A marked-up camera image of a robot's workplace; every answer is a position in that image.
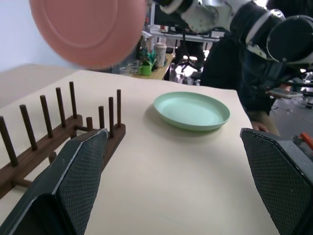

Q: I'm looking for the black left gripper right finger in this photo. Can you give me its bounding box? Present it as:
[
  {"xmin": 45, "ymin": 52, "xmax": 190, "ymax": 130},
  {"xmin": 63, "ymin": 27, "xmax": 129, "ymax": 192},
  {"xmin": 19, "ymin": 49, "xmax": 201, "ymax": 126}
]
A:
[{"xmin": 240, "ymin": 127, "xmax": 313, "ymax": 235}]

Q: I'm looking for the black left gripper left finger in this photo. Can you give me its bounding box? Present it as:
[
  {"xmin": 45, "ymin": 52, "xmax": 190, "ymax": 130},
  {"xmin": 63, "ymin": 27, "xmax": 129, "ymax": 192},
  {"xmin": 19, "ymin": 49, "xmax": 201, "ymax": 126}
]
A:
[{"xmin": 0, "ymin": 128, "xmax": 109, "ymax": 235}]

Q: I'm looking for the pink plate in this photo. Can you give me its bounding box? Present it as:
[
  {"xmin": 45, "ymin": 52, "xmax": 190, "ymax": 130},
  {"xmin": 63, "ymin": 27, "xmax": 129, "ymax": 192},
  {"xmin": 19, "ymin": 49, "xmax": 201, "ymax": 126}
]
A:
[{"xmin": 28, "ymin": 0, "xmax": 149, "ymax": 70}]

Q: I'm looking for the dark wooden dish rack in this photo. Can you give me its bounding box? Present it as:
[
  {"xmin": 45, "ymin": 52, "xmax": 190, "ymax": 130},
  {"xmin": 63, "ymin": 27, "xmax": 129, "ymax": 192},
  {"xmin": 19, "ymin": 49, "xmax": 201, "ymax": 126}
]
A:
[{"xmin": 0, "ymin": 81, "xmax": 126, "ymax": 199}]

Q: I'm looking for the person's bare hand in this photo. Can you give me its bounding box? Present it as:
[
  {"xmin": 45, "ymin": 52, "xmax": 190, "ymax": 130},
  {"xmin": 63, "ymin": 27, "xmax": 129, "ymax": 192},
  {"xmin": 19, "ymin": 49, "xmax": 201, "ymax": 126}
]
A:
[{"xmin": 251, "ymin": 121, "xmax": 271, "ymax": 133}]

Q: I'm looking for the white background desk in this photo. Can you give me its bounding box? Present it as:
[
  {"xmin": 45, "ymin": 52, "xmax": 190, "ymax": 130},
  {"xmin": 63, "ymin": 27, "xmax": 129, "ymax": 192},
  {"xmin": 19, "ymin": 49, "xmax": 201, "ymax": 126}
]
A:
[{"xmin": 144, "ymin": 23, "xmax": 221, "ymax": 49}]

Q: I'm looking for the orange tool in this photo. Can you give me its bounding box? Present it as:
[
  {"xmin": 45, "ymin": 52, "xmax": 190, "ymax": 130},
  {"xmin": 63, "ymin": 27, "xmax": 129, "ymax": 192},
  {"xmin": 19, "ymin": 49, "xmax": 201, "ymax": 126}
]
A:
[{"xmin": 300, "ymin": 132, "xmax": 313, "ymax": 149}]

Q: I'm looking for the white tumbler with lid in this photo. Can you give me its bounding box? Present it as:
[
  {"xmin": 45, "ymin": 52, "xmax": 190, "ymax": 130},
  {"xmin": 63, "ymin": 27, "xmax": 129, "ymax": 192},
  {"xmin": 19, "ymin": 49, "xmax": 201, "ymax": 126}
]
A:
[{"xmin": 155, "ymin": 42, "xmax": 168, "ymax": 68}]

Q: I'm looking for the light wooden desk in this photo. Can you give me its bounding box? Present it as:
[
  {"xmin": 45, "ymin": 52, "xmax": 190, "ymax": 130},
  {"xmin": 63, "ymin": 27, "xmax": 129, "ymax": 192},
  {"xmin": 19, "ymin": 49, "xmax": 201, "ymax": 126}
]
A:
[{"xmin": 132, "ymin": 53, "xmax": 175, "ymax": 80}]

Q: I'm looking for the green watering can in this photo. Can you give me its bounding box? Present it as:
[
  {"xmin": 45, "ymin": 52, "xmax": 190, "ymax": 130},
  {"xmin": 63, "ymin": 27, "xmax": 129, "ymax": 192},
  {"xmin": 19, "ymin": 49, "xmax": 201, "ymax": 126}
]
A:
[{"xmin": 138, "ymin": 60, "xmax": 157, "ymax": 76}]

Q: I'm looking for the smartphone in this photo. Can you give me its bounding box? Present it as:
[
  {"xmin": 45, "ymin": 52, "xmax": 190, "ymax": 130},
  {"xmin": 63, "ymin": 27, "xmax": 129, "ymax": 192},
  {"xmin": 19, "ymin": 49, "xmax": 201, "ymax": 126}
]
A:
[{"xmin": 266, "ymin": 88, "xmax": 304, "ymax": 99}]

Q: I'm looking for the person in black jacket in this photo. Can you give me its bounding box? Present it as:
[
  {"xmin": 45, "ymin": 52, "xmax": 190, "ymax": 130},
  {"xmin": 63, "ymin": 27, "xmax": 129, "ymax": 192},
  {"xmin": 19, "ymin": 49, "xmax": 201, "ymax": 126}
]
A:
[{"xmin": 200, "ymin": 0, "xmax": 313, "ymax": 137}]

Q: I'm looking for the green plate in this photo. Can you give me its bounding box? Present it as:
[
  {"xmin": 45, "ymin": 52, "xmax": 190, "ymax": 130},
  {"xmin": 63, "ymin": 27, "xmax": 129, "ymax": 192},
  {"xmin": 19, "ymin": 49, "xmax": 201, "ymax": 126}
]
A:
[{"xmin": 153, "ymin": 91, "xmax": 231, "ymax": 134}]

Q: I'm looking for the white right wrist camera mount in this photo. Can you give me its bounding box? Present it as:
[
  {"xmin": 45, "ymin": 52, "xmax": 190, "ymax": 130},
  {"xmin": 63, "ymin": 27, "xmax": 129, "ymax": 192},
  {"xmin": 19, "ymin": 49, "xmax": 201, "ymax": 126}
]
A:
[{"xmin": 160, "ymin": 0, "xmax": 232, "ymax": 34}]

